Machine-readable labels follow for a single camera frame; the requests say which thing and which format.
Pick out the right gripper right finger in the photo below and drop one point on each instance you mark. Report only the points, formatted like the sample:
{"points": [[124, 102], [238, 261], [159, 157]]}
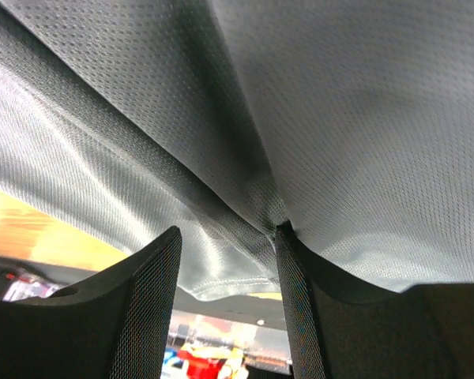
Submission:
{"points": [[340, 326]]}

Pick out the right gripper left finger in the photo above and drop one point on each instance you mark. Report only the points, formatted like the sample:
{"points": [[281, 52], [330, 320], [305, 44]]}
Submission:
{"points": [[113, 324]]}

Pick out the grey t-shirt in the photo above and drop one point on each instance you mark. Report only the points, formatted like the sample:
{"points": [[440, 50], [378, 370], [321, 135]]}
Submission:
{"points": [[352, 120]]}

